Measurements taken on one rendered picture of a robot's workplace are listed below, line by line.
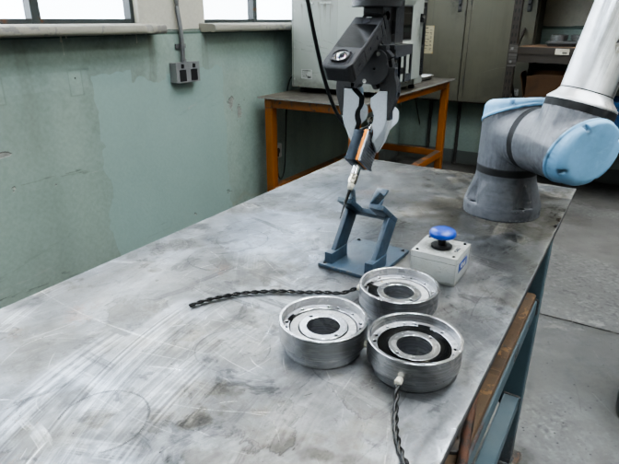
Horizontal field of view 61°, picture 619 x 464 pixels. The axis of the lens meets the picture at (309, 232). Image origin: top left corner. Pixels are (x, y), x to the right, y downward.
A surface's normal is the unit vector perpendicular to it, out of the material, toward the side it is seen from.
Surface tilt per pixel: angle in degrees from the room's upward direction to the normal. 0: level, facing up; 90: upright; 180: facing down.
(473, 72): 90
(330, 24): 90
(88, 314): 0
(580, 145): 97
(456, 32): 90
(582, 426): 0
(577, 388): 0
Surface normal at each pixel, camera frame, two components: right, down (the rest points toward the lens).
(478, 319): 0.00, -0.93
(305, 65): -0.52, 0.32
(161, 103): 0.85, 0.20
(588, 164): 0.27, 0.48
